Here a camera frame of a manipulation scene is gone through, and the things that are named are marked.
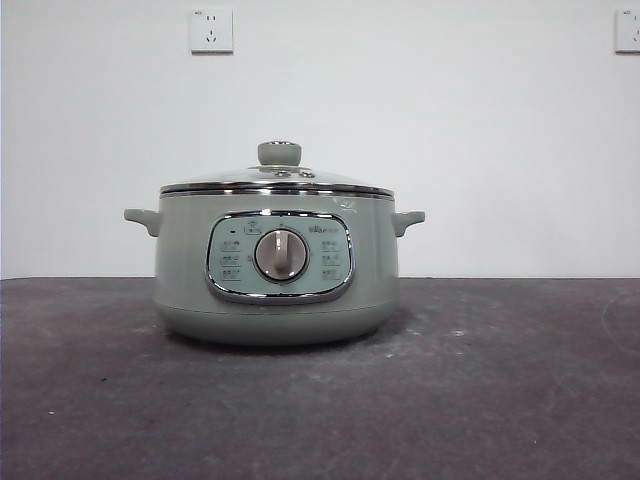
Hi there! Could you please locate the glass lid with green knob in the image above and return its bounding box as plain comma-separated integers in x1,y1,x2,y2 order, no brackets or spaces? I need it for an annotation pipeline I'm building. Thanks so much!
159,141,394,197

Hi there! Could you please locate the pale green electric cooking pot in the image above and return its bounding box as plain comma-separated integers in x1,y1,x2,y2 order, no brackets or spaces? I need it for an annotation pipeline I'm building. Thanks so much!
123,188,427,347

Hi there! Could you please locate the white wall socket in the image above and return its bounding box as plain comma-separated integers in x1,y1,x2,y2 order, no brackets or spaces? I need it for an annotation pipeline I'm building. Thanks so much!
614,8,640,55
189,7,235,56

